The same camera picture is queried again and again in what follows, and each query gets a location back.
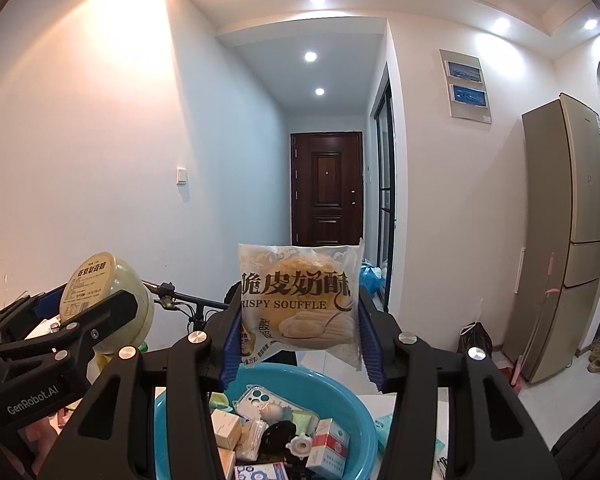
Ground person's left hand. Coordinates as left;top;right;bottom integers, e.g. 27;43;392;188
22;412;64;466

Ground white gear shaped cap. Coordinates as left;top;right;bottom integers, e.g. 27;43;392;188
286;435;315;458

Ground blue plastic bag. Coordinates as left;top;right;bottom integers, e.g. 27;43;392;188
358;259;388;293

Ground black framed glass door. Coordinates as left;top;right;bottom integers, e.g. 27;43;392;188
372;62;398;291

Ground black chair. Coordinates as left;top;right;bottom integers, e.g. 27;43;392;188
550;400;600;480

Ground tan soap bar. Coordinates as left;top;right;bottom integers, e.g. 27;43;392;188
217;447;238;480

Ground grey electrical panel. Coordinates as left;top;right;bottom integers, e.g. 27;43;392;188
439;49;495;125

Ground round pastry snack packet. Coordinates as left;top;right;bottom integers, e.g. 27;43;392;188
237;239;366;372

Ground blue plastic basin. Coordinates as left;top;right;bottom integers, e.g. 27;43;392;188
154;362;401;480

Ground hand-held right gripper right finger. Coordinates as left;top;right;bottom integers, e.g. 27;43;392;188
357;285;571;480

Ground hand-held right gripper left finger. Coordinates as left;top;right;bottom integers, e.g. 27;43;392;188
32;282;246;480

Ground clear packet white pads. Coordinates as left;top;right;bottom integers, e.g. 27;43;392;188
237;420;268;461

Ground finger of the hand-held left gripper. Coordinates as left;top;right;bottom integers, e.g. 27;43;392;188
0;287;150;378
0;284;67;350

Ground clear phone case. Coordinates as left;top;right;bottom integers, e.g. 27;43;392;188
235;384;273;418

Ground black bicycle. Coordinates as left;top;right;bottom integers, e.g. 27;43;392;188
140;280;231;341

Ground red dustpan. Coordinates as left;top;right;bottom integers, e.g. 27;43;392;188
495;357;522;386

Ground pink handled broom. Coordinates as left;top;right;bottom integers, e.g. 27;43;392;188
511;251;558;386

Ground blue white printed box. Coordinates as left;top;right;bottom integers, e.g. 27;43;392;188
234;462;288;480

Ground black trash bag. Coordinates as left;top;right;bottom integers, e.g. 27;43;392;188
457;321;493;356

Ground white small carton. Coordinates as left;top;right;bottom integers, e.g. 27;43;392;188
211;410;243;448

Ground cream round lidded tub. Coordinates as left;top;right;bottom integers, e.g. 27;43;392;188
60;251;156;363

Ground beige tall fridge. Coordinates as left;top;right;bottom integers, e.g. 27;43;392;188
500;92;600;385

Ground black round item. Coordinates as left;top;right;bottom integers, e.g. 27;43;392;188
260;422;298;461

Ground dark brown entrance door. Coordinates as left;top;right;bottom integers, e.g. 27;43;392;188
290;131;365;248

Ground red white small box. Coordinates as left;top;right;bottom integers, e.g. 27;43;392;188
307;417;352;478

